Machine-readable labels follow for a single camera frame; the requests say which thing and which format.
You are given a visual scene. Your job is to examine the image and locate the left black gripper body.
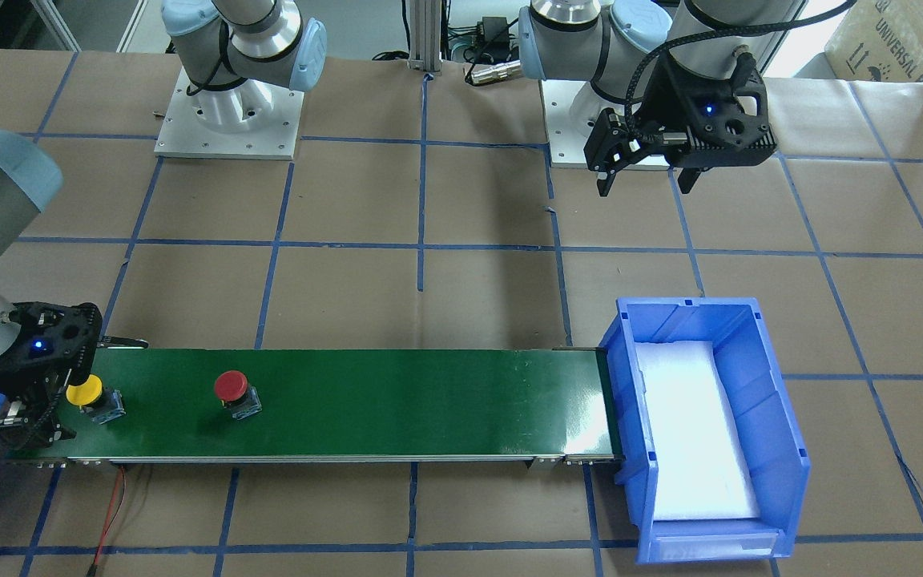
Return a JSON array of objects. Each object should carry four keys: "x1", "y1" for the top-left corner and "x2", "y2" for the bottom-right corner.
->
[{"x1": 585, "y1": 52, "x2": 777, "y2": 171}]

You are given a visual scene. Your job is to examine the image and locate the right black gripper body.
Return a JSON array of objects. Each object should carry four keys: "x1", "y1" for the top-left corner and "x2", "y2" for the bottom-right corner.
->
[{"x1": 0, "y1": 301, "x2": 103, "y2": 450}]

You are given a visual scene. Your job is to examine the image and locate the yellow push button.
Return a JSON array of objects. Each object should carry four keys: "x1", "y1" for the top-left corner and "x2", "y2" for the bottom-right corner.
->
[{"x1": 65, "y1": 375, "x2": 126, "y2": 425}]

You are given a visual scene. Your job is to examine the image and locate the red push button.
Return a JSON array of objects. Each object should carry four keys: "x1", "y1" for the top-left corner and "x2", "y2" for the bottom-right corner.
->
[{"x1": 213, "y1": 370, "x2": 263, "y2": 420}]

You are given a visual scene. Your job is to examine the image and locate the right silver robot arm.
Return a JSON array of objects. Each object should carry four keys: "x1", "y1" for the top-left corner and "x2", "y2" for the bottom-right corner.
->
[{"x1": 0, "y1": 1, "x2": 328, "y2": 450}]

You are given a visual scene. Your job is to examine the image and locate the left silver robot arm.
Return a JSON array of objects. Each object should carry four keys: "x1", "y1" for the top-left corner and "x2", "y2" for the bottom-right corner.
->
[{"x1": 517, "y1": 1, "x2": 804, "y2": 196}]

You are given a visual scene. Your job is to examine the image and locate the black power adapter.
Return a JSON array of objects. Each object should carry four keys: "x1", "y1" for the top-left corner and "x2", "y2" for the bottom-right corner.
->
[{"x1": 476, "y1": 16, "x2": 510, "y2": 50}]

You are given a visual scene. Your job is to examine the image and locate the cardboard box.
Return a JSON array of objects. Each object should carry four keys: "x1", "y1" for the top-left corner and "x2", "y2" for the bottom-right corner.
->
[{"x1": 824, "y1": 1, "x2": 923, "y2": 82}]

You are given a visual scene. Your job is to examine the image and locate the green conveyor belt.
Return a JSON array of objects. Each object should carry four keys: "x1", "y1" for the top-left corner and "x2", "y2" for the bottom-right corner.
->
[{"x1": 7, "y1": 348, "x2": 622, "y2": 465}]

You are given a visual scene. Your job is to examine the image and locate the white foam in bin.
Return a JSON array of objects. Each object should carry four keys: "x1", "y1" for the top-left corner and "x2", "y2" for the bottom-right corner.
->
[{"x1": 636, "y1": 341, "x2": 760, "y2": 521}]

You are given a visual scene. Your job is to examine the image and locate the red black conveyor wire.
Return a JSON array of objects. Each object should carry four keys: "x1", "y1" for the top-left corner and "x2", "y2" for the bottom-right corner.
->
[{"x1": 87, "y1": 465, "x2": 130, "y2": 570}]

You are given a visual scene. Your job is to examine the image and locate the aluminium frame post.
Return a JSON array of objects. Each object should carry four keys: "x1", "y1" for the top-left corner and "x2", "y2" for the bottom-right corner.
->
[{"x1": 404, "y1": 1, "x2": 449, "y2": 76}]

